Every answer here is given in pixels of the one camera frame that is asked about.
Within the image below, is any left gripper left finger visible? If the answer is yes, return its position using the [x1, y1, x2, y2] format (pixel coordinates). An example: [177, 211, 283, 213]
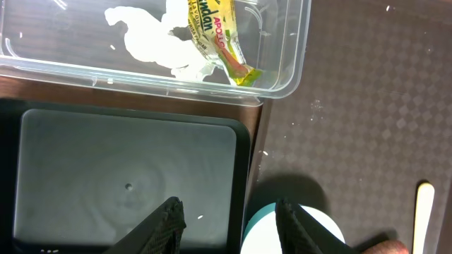
[104, 197, 186, 254]

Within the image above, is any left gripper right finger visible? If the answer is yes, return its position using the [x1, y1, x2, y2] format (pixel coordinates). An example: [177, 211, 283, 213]
[275, 199, 357, 254]

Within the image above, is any light blue rice bowl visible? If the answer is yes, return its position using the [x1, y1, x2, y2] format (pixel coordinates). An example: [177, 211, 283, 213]
[240, 203, 345, 254]

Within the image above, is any orange carrot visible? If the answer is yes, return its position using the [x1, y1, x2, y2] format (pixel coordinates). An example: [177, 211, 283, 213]
[362, 240, 409, 254]

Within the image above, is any cream plastic spoon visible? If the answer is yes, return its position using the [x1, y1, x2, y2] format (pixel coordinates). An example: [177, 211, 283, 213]
[412, 182, 435, 254]

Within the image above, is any white tissue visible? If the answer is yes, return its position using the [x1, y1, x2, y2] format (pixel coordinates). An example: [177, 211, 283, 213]
[105, 0, 215, 81]

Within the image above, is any yellow green snack wrapper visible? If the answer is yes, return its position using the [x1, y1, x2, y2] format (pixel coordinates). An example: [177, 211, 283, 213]
[187, 0, 262, 87]

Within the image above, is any black plastic bin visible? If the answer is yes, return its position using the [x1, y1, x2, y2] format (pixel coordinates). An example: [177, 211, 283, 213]
[1, 99, 251, 253]

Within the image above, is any dark brown serving tray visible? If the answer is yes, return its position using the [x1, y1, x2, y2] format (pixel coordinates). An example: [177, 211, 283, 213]
[247, 0, 451, 253]

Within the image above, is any clear plastic bin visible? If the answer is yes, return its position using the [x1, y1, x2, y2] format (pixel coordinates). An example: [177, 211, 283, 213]
[1, 0, 311, 107]

